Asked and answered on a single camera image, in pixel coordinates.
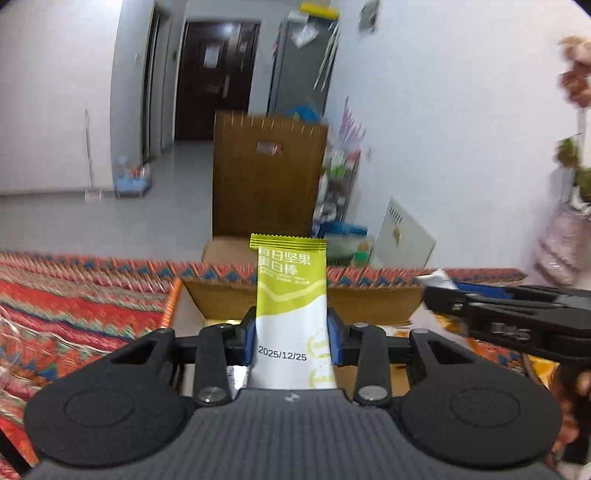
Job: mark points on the pink artificial flowers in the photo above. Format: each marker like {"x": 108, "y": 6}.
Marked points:
{"x": 577, "y": 78}

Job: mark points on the clear plastic bag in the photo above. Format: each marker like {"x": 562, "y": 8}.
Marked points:
{"x": 302, "y": 30}

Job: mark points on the green and white snack bar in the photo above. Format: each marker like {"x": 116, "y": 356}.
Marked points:
{"x": 291, "y": 314}

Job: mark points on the white snack packet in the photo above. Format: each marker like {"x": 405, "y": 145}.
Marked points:
{"x": 436, "y": 278}

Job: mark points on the white paper sheet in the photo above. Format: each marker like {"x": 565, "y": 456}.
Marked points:
{"x": 211, "y": 56}

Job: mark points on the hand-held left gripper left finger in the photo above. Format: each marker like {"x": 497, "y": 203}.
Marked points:
{"x": 250, "y": 339}

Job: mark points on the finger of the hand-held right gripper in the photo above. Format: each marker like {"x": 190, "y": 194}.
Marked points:
{"x": 489, "y": 290}
{"x": 445, "y": 300}

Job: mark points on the yellow box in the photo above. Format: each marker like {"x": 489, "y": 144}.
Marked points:
{"x": 318, "y": 11}

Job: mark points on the cluttered storage rack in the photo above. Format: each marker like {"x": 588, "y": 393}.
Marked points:
{"x": 337, "y": 184}

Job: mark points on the dark brown door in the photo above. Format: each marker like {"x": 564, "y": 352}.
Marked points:
{"x": 198, "y": 92}

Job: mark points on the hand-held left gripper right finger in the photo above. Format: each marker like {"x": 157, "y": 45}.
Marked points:
{"x": 335, "y": 339}

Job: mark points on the clear plastic container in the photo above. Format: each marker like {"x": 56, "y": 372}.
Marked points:
{"x": 348, "y": 251}

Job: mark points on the red cardboard box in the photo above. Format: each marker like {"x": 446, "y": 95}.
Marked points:
{"x": 221, "y": 300}

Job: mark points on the wall poster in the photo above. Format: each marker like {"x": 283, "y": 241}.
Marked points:
{"x": 369, "y": 16}

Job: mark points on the white board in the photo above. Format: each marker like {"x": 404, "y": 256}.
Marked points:
{"x": 406, "y": 240}

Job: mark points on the pink vase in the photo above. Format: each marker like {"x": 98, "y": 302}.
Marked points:
{"x": 561, "y": 249}

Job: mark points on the blue basin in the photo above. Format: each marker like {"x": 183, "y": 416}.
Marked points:
{"x": 131, "y": 184}

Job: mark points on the grey refrigerator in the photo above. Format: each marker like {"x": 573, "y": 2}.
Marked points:
{"x": 295, "y": 78}

